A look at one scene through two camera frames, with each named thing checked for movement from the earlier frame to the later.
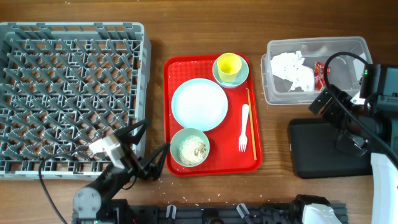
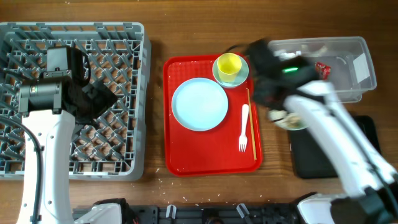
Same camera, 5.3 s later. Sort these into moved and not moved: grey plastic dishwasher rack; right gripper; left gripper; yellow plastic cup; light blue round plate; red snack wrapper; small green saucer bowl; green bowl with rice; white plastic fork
Moved: right gripper; green bowl with rice; left gripper
Not moved: red snack wrapper; grey plastic dishwasher rack; small green saucer bowl; yellow plastic cup; light blue round plate; white plastic fork
